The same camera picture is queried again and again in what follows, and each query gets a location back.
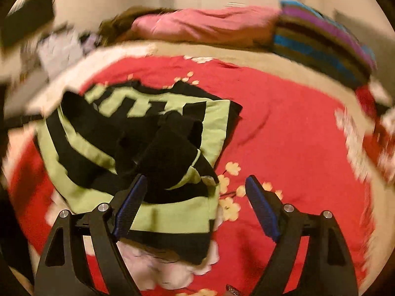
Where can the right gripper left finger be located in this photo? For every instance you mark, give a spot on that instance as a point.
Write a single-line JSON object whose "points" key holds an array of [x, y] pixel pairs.
{"points": [[63, 267]]}

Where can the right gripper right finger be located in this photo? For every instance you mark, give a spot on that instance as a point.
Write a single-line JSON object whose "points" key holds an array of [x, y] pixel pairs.
{"points": [[310, 257]]}

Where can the green black striped sweater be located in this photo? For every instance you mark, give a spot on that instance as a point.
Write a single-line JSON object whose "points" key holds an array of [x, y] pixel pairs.
{"points": [[93, 145]]}

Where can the white red clothes pile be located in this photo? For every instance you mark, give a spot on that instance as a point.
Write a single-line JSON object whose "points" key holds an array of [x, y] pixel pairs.
{"points": [[378, 106]]}

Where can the red floral bed blanket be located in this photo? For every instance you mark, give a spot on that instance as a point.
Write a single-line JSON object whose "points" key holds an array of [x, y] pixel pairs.
{"points": [[300, 134]]}

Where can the white plastic drawer unit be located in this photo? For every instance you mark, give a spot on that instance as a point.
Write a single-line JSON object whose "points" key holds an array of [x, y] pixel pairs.
{"points": [[59, 51]]}

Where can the striped colourful pillow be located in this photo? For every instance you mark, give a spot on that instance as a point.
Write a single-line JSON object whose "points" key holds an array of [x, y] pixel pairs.
{"points": [[306, 36]]}

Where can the brown blanket at bedhead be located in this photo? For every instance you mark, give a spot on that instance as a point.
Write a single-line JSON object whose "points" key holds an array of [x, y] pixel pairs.
{"points": [[118, 29]]}

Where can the pink pillow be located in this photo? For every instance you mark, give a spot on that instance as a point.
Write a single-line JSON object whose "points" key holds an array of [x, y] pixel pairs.
{"points": [[242, 27]]}

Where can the black wall television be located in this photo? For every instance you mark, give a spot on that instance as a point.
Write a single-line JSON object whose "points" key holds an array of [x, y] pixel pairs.
{"points": [[20, 24]]}

